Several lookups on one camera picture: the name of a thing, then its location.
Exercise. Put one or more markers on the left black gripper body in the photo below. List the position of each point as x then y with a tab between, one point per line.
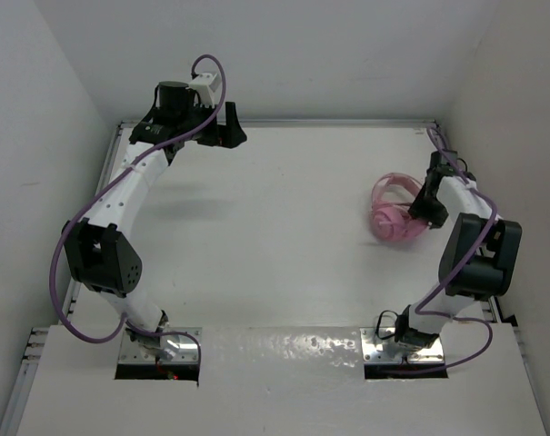
194	115

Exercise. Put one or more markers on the pink wired headphones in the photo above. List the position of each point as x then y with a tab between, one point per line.
390	221

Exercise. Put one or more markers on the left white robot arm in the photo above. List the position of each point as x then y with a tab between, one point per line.
97	241

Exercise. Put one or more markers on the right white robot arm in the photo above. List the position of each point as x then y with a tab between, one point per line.
479	258

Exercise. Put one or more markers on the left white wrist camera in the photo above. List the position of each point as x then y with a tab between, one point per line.
206	85

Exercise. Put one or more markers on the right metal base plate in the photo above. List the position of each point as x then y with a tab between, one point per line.
377	350

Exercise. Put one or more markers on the metal base plate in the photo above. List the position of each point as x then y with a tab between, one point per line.
377	350
175	348

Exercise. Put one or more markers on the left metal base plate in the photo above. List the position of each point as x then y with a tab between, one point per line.
175	348

